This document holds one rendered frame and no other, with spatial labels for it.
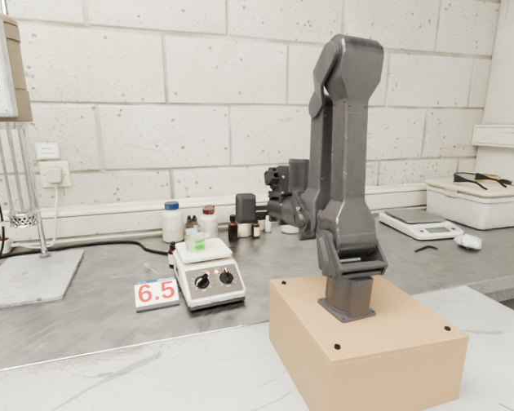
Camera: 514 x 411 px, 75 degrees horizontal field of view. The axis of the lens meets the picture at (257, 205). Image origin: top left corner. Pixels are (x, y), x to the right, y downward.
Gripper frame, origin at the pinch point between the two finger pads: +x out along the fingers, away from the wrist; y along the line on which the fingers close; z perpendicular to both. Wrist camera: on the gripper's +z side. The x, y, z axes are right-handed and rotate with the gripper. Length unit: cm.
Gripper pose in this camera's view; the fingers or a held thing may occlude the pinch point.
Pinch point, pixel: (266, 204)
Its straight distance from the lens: 77.0
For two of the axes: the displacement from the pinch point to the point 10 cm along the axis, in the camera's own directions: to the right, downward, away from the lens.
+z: 0.1, -9.9, -1.3
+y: -9.0, 0.4, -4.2
